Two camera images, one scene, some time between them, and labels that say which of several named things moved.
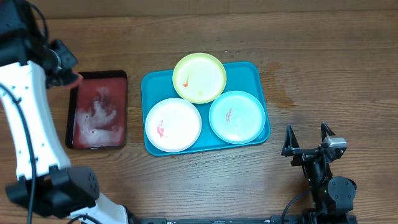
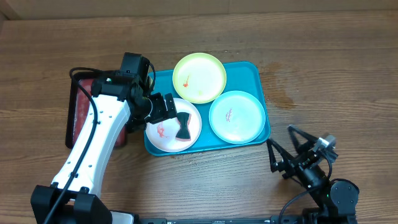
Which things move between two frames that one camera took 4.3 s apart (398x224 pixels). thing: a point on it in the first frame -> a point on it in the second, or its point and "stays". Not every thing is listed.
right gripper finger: (291, 147) -> (285, 156)
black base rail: (275, 219) stays
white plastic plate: (173, 125) stays
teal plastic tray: (157, 86) stays
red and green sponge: (78, 83) -> (183, 133)
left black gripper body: (60, 63) -> (157, 114)
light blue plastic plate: (236, 117) stays
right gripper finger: (324, 130) -> (305, 145)
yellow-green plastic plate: (199, 78) stays
